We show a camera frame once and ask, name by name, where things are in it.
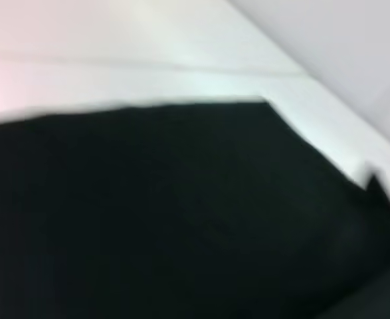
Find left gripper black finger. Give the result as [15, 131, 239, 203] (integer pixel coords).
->
[366, 173, 390, 266]

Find black t-shirt with FREE print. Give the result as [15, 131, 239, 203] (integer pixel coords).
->
[0, 101, 390, 319]

